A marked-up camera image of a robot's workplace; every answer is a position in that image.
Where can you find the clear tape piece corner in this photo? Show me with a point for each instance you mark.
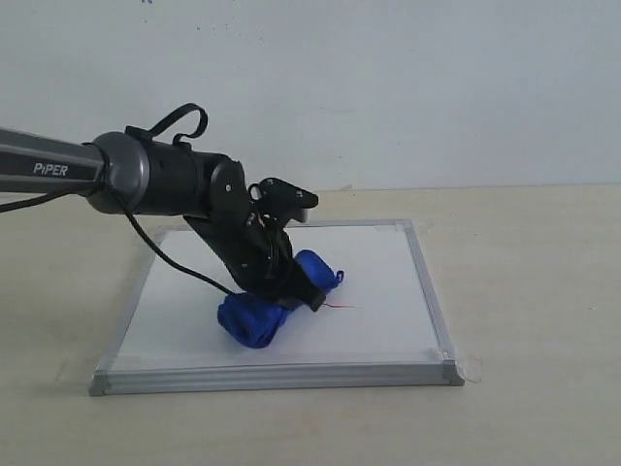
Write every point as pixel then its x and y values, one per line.
pixel 469 368
pixel 423 228

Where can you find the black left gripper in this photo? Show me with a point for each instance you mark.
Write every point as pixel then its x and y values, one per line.
pixel 260 261

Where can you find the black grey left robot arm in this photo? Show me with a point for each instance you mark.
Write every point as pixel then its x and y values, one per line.
pixel 128 173

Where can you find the aluminium framed whiteboard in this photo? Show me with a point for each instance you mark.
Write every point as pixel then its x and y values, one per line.
pixel 382 326

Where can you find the blue cloth eraser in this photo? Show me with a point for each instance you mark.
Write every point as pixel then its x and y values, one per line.
pixel 254 322

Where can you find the clear tape piece near corner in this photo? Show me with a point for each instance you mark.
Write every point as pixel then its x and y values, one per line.
pixel 469 368

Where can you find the clear tape piece far corner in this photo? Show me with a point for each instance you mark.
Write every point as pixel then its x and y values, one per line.
pixel 423 228

